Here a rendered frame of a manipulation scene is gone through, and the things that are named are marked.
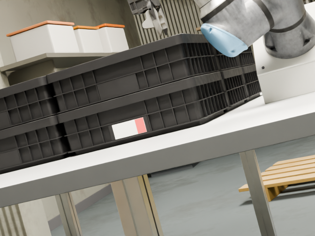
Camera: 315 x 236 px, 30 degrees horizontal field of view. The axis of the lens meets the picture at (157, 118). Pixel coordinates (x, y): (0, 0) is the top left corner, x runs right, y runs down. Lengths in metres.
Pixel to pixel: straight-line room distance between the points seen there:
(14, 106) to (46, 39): 2.59
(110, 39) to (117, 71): 3.73
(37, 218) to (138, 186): 3.03
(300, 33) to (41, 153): 0.77
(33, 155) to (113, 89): 0.31
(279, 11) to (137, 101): 0.42
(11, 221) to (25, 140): 2.42
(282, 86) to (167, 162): 0.62
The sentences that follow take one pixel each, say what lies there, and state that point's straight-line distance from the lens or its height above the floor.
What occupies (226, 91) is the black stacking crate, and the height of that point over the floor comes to 0.76.
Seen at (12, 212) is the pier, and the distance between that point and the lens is 4.04.
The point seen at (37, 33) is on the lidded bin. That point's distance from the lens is 4.28.
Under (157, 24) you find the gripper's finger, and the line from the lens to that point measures 1.93.
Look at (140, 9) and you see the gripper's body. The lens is 1.96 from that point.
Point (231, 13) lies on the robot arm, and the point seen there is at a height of 0.94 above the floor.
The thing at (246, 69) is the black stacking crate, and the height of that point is 0.81.
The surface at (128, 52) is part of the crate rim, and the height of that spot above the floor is 0.92.
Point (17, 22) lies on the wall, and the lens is 5.21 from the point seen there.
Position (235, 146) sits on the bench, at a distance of 1.06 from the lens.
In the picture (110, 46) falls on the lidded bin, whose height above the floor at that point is 1.34.
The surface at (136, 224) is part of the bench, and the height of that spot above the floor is 0.56.
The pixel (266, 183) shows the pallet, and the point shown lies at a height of 0.11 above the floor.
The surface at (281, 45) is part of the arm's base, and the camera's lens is 1.61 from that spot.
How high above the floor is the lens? 0.79
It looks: 2 degrees down
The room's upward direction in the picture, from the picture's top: 15 degrees counter-clockwise
